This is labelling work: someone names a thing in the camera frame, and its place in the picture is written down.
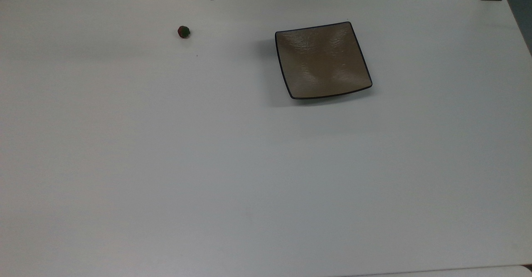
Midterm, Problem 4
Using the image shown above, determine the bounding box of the square brown ceramic plate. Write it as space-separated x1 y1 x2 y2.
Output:
274 21 373 100

